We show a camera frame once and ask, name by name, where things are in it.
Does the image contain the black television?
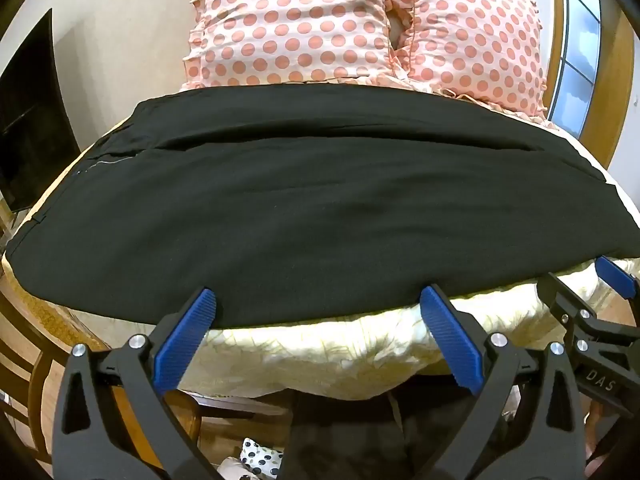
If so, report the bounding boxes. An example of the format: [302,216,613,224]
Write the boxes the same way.
[0,7,84,214]

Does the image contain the wooden framed window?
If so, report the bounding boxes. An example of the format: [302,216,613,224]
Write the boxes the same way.
[545,0,635,171]

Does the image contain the pink polka dot pillow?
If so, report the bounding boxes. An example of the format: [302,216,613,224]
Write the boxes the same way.
[385,0,547,122]
[181,0,417,93]

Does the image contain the white black-dotted slipper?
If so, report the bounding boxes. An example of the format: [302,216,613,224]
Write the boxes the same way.
[239,437,286,480]

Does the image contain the black pants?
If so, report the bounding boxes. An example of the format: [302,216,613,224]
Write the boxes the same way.
[5,85,640,329]

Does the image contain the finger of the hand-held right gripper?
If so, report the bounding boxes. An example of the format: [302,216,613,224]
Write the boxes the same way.
[536,271,640,361]
[596,255,640,311]

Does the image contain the pale yellow blanket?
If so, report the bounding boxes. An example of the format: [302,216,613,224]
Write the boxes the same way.
[0,85,640,403]

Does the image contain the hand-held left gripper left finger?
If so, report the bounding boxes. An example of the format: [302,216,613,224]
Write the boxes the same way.
[52,287,222,480]

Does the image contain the wooden chair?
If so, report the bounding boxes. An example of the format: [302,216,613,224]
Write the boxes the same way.
[0,275,203,467]

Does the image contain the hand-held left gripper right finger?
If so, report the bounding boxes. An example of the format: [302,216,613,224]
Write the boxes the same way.
[419,284,587,480]

